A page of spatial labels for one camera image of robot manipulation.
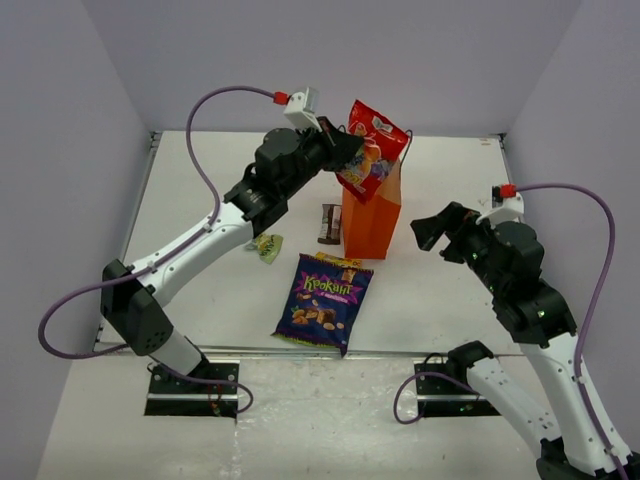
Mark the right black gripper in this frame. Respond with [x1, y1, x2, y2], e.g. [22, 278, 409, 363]
[411, 201, 507, 297]

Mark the red gummy candy bag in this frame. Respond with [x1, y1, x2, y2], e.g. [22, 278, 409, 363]
[337, 100, 411, 204]

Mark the brown chocolate bar wrapper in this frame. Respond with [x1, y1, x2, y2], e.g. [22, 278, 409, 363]
[317, 204, 342, 245]

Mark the orange paper bag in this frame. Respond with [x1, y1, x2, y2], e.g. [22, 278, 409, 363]
[341, 129, 413, 260]

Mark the yellow M&M's large pack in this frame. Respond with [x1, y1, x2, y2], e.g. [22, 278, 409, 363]
[315, 252, 362, 268]

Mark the green candy packet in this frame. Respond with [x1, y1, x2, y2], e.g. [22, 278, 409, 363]
[244, 233, 284, 265]

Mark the purple Krokant candy bag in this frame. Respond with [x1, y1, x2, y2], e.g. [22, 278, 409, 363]
[273, 254, 374, 356]

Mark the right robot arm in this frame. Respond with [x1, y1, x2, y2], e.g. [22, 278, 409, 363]
[410, 202, 639, 479]

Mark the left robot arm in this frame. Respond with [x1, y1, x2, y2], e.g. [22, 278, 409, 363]
[100, 117, 364, 393]

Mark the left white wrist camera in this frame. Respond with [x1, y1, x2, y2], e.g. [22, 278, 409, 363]
[284, 87, 321, 131]

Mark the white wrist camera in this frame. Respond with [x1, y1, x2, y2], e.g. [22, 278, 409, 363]
[284, 87, 321, 131]
[476, 184, 524, 226]

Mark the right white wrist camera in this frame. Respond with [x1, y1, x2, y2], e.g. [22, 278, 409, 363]
[476, 184, 524, 226]

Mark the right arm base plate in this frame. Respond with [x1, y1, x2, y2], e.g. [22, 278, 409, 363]
[414, 352, 499, 418]

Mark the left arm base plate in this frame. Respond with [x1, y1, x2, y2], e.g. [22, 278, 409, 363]
[144, 363, 239, 419]

